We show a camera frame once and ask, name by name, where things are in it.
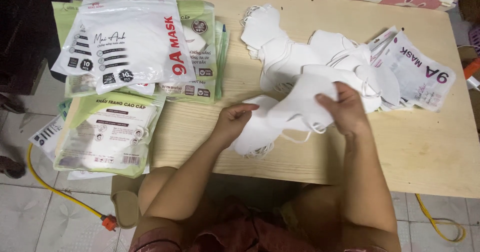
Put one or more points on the person's right hand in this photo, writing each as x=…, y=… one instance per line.
x=348, y=111

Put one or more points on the person's left hand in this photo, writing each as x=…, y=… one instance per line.
x=228, y=122

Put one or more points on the small stack of white masks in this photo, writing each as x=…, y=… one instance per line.
x=257, y=132

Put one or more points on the white face mask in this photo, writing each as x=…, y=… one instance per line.
x=300, y=100

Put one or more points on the stack of empty mask bags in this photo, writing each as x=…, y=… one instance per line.
x=380, y=42

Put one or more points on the empty white purple-print mask bag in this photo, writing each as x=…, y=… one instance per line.
x=420, y=70

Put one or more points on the pile of white face masks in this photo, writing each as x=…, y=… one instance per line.
x=285, y=57

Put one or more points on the stack of green mask packets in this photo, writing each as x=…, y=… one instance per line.
x=204, y=38

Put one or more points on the person's left leg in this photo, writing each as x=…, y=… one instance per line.
x=155, y=186

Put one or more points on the person's leg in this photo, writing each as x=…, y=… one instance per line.
x=155, y=186
x=322, y=214

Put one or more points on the person's right leg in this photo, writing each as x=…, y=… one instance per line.
x=322, y=214

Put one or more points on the dark red shorts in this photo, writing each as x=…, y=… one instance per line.
x=240, y=233

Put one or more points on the green white mask packet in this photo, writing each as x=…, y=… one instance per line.
x=108, y=132

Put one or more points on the white red-print mask packet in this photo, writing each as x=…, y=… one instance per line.
x=71, y=53
x=135, y=42

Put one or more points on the orange white tool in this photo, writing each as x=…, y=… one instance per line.
x=471, y=69

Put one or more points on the beige slipper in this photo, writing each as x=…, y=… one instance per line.
x=125, y=203

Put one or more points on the orange plug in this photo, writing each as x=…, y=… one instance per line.
x=109, y=222

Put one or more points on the white mask packet barcode print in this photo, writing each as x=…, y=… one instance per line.
x=47, y=134

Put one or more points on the pale green mask packet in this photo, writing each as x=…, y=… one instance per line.
x=63, y=18

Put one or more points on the dark sandal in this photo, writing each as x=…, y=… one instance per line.
x=11, y=103
x=11, y=167

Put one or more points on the dark wooden furniture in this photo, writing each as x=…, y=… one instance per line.
x=30, y=31

